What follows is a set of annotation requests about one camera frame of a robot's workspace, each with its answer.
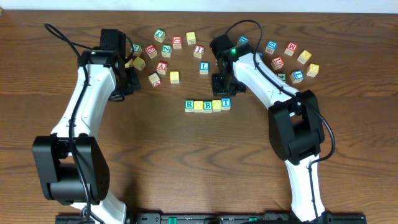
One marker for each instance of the yellow S block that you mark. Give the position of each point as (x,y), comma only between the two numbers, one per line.
(174,77)

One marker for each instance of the blue T block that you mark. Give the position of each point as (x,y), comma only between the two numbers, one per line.
(226,103)

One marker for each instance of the blue l block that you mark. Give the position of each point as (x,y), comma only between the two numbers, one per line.
(297,76)
(204,68)

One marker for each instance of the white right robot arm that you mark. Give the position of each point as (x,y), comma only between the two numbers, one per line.
(295,130)

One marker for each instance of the yellow K block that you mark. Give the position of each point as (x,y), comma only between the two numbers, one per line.
(129,63)

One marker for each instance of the green 4 block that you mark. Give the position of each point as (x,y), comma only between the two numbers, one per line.
(282,76)

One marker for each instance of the yellow O block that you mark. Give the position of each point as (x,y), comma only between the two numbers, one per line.
(198,106)
(216,105)

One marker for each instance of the green R block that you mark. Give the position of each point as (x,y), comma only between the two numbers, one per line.
(189,106)

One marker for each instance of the plain yellow top block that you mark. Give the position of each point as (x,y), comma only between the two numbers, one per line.
(191,38)

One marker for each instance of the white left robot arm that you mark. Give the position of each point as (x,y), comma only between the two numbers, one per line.
(71,167)

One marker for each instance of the green 7 block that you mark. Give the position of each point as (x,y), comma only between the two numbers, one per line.
(137,50)

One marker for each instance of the yellow block far right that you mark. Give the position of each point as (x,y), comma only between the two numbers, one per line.
(304,57)

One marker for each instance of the yellow C block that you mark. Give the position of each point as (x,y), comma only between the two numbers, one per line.
(139,63)

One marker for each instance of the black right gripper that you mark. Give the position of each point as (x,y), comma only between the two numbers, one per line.
(217,89)

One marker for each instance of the red M block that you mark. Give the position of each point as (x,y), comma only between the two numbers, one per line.
(290,49)

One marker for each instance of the green J block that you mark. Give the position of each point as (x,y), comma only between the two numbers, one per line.
(159,35)

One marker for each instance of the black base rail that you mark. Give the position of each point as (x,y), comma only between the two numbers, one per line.
(271,217)

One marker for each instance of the green B block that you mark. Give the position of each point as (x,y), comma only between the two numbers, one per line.
(207,107)

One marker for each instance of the tilted red A block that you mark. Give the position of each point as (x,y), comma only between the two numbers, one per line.
(154,79)

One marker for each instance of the red U block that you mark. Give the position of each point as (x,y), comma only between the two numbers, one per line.
(177,42)

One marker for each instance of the yellow block right edge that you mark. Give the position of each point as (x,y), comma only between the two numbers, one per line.
(313,70)

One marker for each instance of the blue L block right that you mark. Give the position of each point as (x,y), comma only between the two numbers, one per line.
(297,76)

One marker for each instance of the red E block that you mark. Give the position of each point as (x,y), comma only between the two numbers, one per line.
(151,51)

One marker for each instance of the red I block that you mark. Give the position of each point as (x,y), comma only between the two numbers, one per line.
(198,51)

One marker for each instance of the green Z block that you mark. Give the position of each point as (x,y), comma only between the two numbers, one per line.
(166,51)

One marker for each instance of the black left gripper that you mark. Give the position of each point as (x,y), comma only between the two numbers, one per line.
(131,82)

